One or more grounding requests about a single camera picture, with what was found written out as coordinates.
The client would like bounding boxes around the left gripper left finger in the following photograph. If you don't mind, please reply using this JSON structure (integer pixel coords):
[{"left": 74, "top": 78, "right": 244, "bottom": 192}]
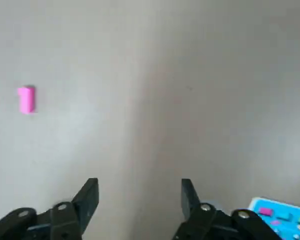
[{"left": 0, "top": 177, "right": 100, "bottom": 240}]

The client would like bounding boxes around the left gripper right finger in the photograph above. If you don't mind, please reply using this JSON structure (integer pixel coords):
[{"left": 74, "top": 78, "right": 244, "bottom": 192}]
[{"left": 174, "top": 178, "right": 283, "bottom": 240}]

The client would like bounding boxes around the pink rectangular block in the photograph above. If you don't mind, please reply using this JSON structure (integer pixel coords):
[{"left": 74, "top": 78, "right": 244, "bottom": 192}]
[{"left": 258, "top": 207, "right": 274, "bottom": 217}]

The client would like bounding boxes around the blue wooden toy board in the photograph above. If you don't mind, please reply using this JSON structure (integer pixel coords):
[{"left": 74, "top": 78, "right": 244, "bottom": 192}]
[{"left": 247, "top": 196, "right": 300, "bottom": 240}]

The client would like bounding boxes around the pink number one piece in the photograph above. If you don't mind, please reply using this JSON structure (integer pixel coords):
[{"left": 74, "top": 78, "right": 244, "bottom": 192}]
[{"left": 17, "top": 85, "right": 37, "bottom": 115}]

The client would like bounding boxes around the cyan rectangular block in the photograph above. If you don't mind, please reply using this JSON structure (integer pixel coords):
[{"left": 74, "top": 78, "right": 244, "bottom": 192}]
[{"left": 277, "top": 212, "right": 293, "bottom": 221}]

